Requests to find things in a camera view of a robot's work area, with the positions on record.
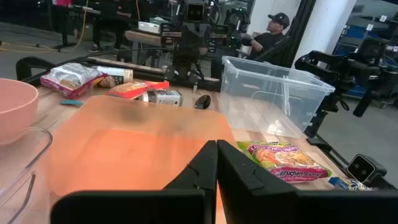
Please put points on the white lid spice jar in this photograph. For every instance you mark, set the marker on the white lid spice jar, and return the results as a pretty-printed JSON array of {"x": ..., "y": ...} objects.
[{"x": 164, "y": 98}]

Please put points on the blue yellow ramen packet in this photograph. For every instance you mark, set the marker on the blue yellow ramen packet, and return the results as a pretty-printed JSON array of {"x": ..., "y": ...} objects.
[{"x": 348, "y": 184}]

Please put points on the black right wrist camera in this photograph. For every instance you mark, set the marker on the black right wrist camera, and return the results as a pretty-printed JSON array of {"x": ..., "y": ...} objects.
[{"x": 196, "y": 12}]

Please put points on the black background robot arm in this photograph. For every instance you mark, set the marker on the black background robot arm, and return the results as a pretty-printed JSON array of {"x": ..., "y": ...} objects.
[{"x": 342, "y": 68}]

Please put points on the large clear plastic bin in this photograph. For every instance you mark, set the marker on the large clear plastic bin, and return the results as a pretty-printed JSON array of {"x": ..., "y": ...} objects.
[{"x": 264, "y": 93}]

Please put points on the salmon pink bowl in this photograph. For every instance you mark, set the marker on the salmon pink bowl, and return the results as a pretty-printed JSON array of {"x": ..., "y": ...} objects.
[{"x": 15, "y": 109}]

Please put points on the black table-level camera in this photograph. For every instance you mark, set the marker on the black table-level camera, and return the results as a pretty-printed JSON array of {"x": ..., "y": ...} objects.
[{"x": 362, "y": 168}]

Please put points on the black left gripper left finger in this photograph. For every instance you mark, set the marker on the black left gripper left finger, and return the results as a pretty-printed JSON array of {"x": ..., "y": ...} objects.
[{"x": 140, "y": 208}]

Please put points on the green pink ramen packet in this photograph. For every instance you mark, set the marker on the green pink ramen packet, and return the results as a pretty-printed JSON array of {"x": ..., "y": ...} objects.
[{"x": 280, "y": 158}]

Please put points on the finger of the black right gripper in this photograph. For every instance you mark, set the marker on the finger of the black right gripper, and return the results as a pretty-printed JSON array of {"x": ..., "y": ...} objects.
[
  {"x": 199, "y": 40},
  {"x": 186, "y": 40}
]

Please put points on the red orange ramen packet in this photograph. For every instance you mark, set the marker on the red orange ramen packet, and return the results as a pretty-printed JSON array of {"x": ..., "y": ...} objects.
[{"x": 130, "y": 88}]

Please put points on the person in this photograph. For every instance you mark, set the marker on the person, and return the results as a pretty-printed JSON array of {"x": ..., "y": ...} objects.
[
  {"x": 107, "y": 28},
  {"x": 267, "y": 40}
]

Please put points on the small clear plastic container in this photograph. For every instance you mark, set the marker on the small clear plastic container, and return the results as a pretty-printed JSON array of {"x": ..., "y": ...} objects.
[{"x": 18, "y": 186}]

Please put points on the blue storage shelf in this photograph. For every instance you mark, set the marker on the blue storage shelf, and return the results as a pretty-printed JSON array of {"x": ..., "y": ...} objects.
[{"x": 354, "y": 31}]

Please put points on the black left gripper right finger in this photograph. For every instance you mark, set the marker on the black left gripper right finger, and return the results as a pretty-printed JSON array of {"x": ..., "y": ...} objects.
[{"x": 264, "y": 205}]

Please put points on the wooden workbench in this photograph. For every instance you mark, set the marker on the wooden workbench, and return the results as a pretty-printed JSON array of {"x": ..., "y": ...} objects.
[{"x": 143, "y": 39}]

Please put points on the white box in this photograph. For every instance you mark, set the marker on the white box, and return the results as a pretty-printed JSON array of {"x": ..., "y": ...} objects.
[{"x": 149, "y": 27}]

